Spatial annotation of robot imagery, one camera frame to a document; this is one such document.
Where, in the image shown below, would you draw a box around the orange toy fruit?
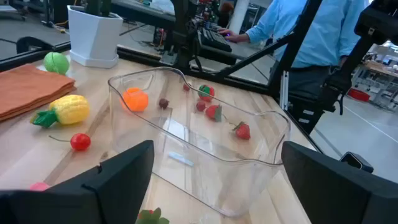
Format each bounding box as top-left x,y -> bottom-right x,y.
120,87 -> 150,113

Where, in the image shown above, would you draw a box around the small black camera box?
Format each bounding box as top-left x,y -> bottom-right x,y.
339,151 -> 374,174

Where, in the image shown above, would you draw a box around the orange folded cloth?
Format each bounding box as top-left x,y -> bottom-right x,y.
0,63 -> 77,122

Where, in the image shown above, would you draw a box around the white plant pot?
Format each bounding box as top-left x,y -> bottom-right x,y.
67,5 -> 124,69

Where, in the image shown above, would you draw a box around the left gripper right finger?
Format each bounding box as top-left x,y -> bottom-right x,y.
281,141 -> 398,224

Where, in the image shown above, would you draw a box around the red toy strawberry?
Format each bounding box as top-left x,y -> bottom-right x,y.
135,207 -> 170,224
232,121 -> 251,141
197,84 -> 216,103
205,104 -> 223,123

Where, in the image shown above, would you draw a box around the yellow toy pineapple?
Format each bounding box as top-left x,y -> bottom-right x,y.
30,94 -> 91,129

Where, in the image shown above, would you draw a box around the green toy lime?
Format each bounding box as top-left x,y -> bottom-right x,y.
43,52 -> 70,76

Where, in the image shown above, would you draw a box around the person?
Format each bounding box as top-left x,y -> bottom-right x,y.
245,0 -> 371,100

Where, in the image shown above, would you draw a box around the black keyboard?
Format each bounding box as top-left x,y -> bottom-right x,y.
197,27 -> 233,53

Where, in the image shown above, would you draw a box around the green cactus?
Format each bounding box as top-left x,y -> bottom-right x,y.
84,0 -> 112,17

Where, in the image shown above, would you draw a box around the red bin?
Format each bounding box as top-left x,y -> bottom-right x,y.
347,88 -> 371,103

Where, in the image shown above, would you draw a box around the red cherry with stem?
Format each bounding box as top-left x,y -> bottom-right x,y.
48,133 -> 92,152

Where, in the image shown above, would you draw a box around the small pink fruit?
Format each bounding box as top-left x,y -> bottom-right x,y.
29,182 -> 50,192

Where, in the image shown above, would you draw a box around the clear plastic container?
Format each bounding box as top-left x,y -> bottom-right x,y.
108,66 -> 292,218

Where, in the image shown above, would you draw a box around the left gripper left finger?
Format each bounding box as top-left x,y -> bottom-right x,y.
0,139 -> 155,224

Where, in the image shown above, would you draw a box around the person's hand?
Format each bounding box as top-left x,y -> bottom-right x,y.
216,27 -> 250,44

